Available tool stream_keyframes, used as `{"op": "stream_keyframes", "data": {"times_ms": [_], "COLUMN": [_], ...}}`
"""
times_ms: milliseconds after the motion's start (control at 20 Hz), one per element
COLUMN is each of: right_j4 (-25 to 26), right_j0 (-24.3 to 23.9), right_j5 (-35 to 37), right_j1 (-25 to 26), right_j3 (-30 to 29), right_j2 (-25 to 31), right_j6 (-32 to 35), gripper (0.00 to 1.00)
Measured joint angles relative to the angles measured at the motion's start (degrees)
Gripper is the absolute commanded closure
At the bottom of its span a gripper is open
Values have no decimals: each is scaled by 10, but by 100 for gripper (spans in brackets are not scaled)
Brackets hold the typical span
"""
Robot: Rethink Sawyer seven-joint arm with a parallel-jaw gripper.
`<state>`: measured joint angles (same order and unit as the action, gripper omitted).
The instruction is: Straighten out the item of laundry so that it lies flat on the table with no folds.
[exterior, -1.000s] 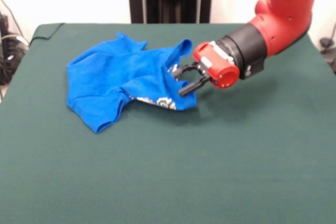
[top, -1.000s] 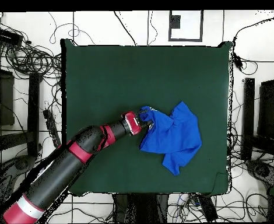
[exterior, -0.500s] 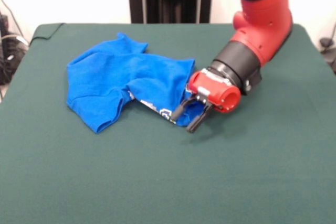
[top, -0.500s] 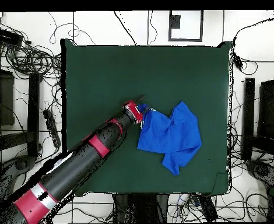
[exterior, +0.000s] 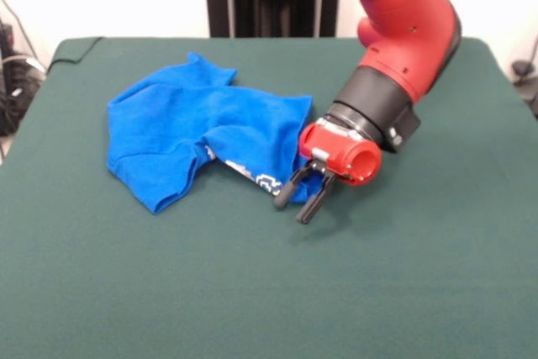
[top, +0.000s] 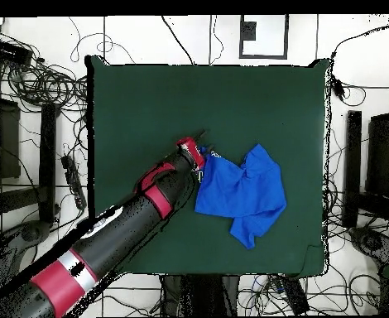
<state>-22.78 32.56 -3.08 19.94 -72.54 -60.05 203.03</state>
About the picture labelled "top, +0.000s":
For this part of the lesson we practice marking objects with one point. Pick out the blue printed T-shirt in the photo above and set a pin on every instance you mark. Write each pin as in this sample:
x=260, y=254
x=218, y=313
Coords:
x=241, y=192

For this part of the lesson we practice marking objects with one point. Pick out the dark green table cloth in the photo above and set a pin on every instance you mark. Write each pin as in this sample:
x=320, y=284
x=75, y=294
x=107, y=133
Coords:
x=181, y=99

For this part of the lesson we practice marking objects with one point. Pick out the grey curved stand base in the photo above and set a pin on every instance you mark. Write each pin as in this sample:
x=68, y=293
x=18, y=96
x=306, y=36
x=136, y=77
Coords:
x=375, y=243
x=15, y=241

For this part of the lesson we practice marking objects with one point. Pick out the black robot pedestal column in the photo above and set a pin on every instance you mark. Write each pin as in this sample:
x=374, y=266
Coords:
x=197, y=294

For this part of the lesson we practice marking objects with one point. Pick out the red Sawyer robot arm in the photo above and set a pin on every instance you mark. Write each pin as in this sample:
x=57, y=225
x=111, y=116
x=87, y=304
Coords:
x=131, y=225

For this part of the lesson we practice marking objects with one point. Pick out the black power strip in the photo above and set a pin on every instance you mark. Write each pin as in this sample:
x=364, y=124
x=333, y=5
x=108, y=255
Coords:
x=73, y=182
x=295, y=294

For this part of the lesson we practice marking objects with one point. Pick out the black rectangular device box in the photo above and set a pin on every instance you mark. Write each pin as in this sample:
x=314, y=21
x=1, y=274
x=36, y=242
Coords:
x=10, y=52

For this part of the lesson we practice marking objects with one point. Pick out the black metal stand frame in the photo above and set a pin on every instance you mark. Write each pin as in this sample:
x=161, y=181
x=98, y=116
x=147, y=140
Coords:
x=47, y=159
x=352, y=165

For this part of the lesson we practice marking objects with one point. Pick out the grey square floor hatch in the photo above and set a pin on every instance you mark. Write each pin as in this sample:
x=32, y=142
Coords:
x=248, y=31

